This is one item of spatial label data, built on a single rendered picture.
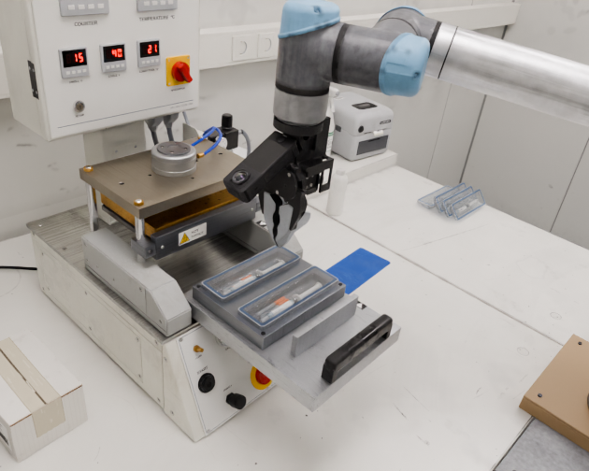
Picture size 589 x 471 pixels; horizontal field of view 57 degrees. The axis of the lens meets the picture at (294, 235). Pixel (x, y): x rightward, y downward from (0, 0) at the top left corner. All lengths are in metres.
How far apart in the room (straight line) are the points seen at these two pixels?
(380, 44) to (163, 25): 0.50
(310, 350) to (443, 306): 0.59
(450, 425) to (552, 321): 0.47
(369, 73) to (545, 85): 0.25
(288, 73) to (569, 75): 0.37
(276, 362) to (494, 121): 2.71
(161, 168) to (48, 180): 0.60
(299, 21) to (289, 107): 0.11
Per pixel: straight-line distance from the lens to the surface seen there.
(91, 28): 1.01
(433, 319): 1.31
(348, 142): 1.88
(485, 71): 0.82
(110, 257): 0.96
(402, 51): 0.70
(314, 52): 0.71
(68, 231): 1.18
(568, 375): 1.25
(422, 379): 1.16
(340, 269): 1.40
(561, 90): 0.83
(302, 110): 0.74
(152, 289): 0.89
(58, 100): 1.01
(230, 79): 1.75
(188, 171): 0.98
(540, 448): 1.14
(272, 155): 0.76
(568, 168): 3.25
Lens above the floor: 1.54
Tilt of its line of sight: 32 degrees down
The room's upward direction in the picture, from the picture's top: 7 degrees clockwise
